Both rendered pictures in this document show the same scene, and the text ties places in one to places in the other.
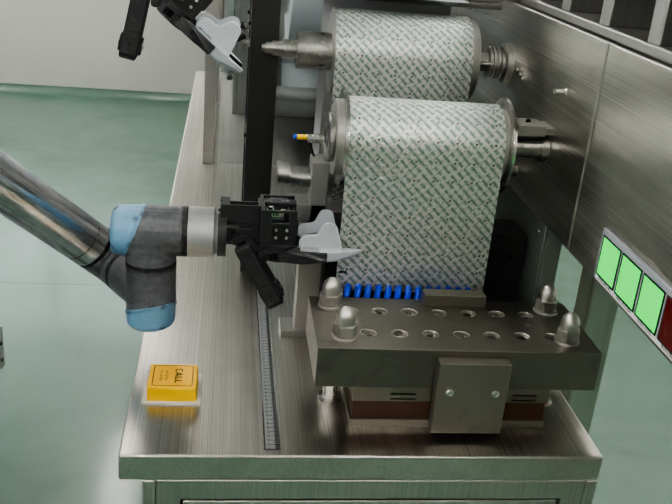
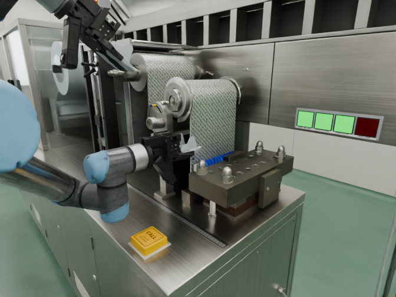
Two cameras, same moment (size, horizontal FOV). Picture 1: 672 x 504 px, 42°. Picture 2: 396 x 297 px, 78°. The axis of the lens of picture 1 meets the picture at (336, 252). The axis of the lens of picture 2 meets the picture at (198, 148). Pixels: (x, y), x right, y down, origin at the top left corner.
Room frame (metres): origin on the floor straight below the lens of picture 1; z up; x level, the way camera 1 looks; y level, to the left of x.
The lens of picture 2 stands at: (0.57, 0.44, 1.34)
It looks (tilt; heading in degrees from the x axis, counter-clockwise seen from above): 17 degrees down; 324
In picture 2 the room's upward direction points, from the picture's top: straight up
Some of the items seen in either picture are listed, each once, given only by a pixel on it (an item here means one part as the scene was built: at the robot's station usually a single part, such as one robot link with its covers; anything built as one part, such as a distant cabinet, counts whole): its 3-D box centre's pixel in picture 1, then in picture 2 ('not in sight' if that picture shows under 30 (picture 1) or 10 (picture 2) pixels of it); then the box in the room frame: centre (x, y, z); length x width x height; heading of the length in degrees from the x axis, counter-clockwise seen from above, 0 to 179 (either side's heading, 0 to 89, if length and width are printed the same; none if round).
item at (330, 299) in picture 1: (331, 291); (201, 166); (1.15, 0.00, 1.05); 0.04 x 0.04 x 0.04
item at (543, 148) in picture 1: (523, 146); not in sight; (1.33, -0.28, 1.25); 0.07 x 0.04 x 0.04; 98
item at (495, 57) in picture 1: (488, 62); (190, 73); (1.57, -0.24, 1.34); 0.07 x 0.07 x 0.07; 8
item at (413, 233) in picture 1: (415, 238); (214, 137); (1.24, -0.12, 1.11); 0.23 x 0.01 x 0.18; 98
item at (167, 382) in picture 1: (173, 382); (149, 240); (1.09, 0.22, 0.91); 0.07 x 0.07 x 0.02; 8
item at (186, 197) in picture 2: not in sight; (213, 184); (1.24, -0.12, 0.92); 0.28 x 0.04 x 0.04; 98
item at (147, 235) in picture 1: (150, 232); (109, 165); (1.18, 0.28, 1.11); 0.11 x 0.08 x 0.09; 98
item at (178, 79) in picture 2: (341, 137); (177, 99); (1.28, 0.01, 1.25); 0.15 x 0.01 x 0.15; 8
